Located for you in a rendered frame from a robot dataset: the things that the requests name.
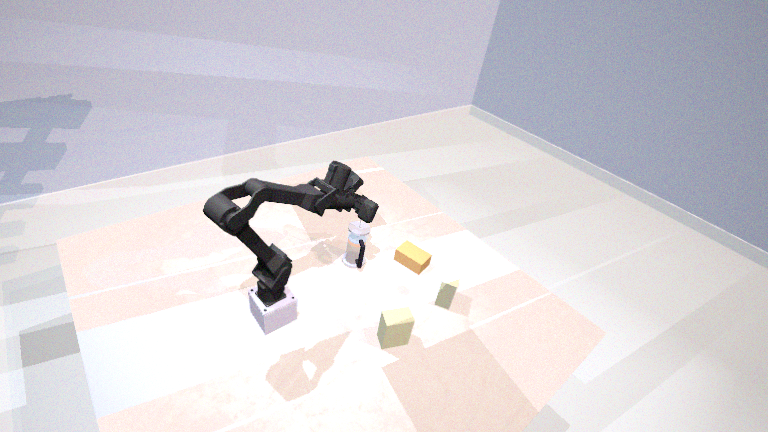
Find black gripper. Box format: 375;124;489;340
335;190;379;223

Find glass french press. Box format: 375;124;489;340
342;219;371;269

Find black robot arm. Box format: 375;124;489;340
203;160;364;307

